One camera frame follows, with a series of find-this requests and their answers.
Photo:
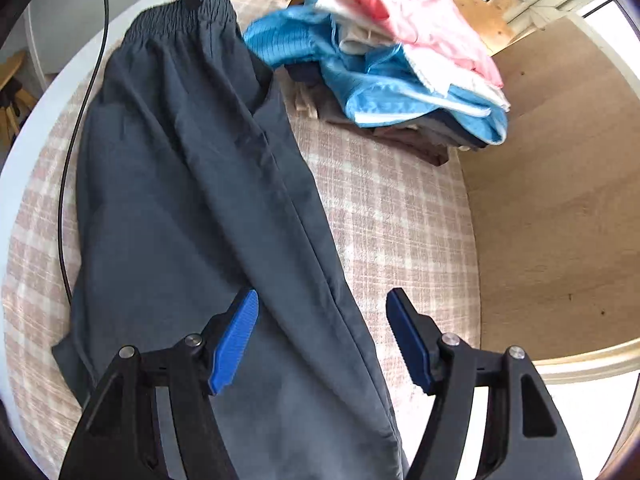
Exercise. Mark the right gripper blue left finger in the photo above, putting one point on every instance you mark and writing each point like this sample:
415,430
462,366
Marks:
228,335

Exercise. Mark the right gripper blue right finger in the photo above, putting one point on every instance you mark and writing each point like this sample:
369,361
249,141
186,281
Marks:
417,337

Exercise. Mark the dark grey trousers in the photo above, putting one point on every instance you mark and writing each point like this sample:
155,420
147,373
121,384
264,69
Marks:
190,187

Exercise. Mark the dark brown folded clothes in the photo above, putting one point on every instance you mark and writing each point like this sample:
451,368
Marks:
427,137

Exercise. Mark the white shirt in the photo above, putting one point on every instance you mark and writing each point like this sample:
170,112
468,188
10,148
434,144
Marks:
356,35

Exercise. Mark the large brown wooden board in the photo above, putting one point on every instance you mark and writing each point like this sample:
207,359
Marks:
555,208

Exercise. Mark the light blue garment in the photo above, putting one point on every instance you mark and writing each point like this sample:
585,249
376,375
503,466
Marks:
373,90

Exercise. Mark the wooden stool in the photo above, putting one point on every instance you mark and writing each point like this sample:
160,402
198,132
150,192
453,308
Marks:
14,98

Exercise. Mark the pink shirt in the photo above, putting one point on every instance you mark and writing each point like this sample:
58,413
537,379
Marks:
434,24

